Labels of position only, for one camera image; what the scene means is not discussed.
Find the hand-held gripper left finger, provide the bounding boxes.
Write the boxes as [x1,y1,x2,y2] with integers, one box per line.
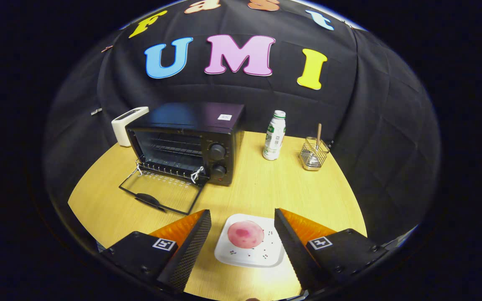
[99,209,213,294]

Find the pink round food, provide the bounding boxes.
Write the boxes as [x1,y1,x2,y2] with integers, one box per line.
[227,221,265,250]

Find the black backdrop cloth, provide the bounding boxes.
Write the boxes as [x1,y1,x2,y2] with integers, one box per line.
[42,0,441,251]

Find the white bread toaster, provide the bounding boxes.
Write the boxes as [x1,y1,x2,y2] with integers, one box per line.
[111,107,150,148]

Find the black toaster oven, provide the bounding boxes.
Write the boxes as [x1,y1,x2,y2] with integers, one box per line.
[118,102,246,216]

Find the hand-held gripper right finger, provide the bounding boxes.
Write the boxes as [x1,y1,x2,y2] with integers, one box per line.
[274,208,390,293]

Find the white green-label bottle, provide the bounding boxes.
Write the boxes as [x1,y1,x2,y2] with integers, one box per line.
[262,110,287,161]

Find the wire mesh holder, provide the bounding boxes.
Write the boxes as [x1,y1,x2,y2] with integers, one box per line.
[300,136,331,171]

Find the white square plate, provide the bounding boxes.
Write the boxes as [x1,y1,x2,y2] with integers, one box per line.
[214,213,285,268]

